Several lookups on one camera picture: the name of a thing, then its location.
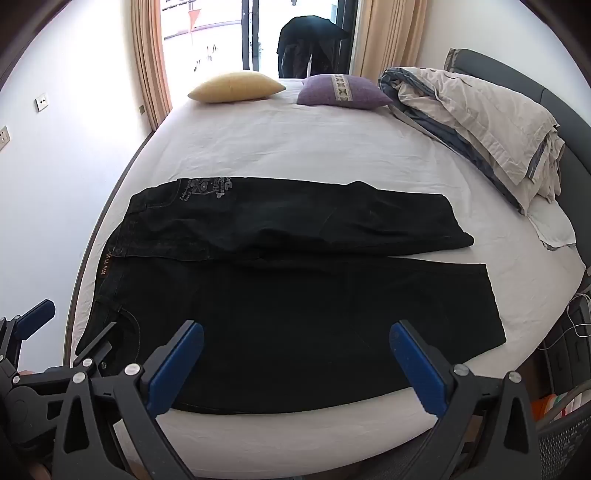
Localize white pillow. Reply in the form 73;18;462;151
526;194;578;250

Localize beige curtain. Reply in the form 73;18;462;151
349;0;428;79
130;0;174;130

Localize black pants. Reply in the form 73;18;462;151
75;178;507;415

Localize beige and grey duvet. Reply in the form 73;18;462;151
379;66;566;215

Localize dark clothing on chair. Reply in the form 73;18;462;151
276;16;352;79

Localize grey mesh basket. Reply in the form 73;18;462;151
538;383;591;480

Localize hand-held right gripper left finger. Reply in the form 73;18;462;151
48;320;205;480

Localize yellow pillow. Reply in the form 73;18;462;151
187;71;287;103

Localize purple patterned pillow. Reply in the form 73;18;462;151
296;74;393;110

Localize white bed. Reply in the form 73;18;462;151
65;76;591;480

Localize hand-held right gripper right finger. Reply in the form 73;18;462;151
389;320;542;480

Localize grey headboard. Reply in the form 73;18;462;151
445;48;591;278

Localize white cable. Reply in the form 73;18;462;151
564;284;591;344

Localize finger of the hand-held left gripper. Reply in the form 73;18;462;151
74;320;118;377
10;298;57;344

